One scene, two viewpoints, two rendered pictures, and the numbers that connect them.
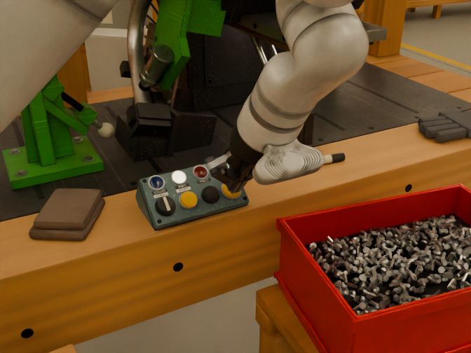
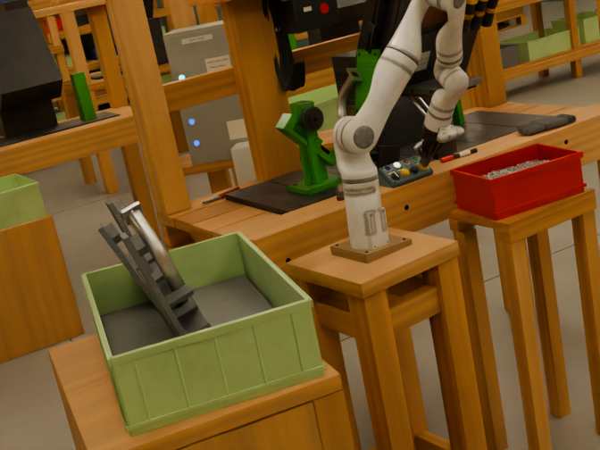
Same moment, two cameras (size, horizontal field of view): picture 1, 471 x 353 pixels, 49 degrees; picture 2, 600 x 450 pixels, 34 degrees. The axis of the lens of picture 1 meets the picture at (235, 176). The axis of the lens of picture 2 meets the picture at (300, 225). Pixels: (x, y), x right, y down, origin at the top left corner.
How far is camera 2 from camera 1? 2.20 m
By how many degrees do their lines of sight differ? 13
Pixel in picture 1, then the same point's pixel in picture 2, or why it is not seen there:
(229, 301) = (417, 347)
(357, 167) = (485, 153)
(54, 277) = not seen: hidden behind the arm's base
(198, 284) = (417, 218)
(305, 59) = (448, 86)
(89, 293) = not seen: hidden behind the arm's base
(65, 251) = not seen: hidden behind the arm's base
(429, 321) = (522, 182)
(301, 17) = (444, 73)
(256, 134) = (434, 124)
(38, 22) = (405, 78)
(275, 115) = (441, 112)
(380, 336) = (504, 189)
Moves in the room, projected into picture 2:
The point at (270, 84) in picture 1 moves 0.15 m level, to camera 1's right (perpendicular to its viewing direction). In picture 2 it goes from (437, 100) to (489, 89)
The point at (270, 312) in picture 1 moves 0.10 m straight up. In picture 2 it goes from (457, 215) to (452, 182)
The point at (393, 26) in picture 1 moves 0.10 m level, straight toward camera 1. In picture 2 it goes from (496, 82) to (495, 87)
